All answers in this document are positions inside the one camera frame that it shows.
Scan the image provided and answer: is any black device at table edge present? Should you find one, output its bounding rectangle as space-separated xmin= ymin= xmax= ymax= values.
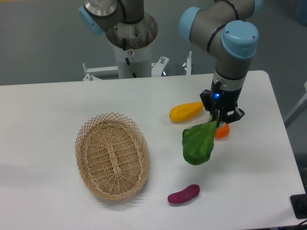
xmin=290 ymin=194 xmax=307 ymax=219

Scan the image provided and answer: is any woven wicker basket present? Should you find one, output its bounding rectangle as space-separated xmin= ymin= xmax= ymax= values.
xmin=75 ymin=113 xmax=151 ymax=201

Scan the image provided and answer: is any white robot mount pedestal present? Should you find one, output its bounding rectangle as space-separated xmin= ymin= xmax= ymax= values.
xmin=83 ymin=48 xmax=170 ymax=81

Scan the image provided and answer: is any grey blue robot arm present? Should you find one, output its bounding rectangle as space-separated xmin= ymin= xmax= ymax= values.
xmin=78 ymin=0 xmax=263 ymax=124

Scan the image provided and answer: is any purple sweet potato toy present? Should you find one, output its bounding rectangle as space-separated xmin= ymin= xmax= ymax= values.
xmin=167 ymin=184 xmax=200 ymax=204

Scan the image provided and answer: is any green leafy vegetable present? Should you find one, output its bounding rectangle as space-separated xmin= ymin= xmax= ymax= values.
xmin=182 ymin=119 xmax=226 ymax=165

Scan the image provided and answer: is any orange vegetable toy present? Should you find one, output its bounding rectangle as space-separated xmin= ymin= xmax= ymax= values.
xmin=215 ymin=124 xmax=230 ymax=139

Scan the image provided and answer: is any yellow squash toy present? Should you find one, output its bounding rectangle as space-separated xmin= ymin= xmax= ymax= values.
xmin=169 ymin=102 xmax=204 ymax=123

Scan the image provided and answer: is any black cable on pedestal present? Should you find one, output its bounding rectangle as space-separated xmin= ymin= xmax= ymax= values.
xmin=122 ymin=38 xmax=139 ymax=79

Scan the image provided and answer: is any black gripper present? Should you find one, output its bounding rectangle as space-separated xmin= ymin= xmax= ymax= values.
xmin=200 ymin=81 xmax=245 ymax=127

